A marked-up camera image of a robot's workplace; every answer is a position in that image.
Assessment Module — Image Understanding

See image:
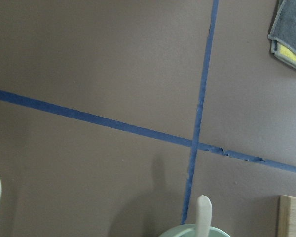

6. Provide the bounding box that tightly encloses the white plastic spoon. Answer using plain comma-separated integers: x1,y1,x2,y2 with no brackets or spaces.
195,195,212,237

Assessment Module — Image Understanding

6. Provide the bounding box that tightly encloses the grey folded cloth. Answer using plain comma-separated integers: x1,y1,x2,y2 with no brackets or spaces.
268,0,296,69

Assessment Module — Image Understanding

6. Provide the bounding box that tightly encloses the yellow sponge cloth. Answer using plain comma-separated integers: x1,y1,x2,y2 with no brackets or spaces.
278,44,296,65

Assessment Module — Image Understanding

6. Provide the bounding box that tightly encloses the mint green bowl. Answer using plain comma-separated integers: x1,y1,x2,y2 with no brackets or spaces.
160,224,230,237

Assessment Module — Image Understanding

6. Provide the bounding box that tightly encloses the bamboo cutting board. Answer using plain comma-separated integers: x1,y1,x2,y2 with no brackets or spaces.
277,195,296,237

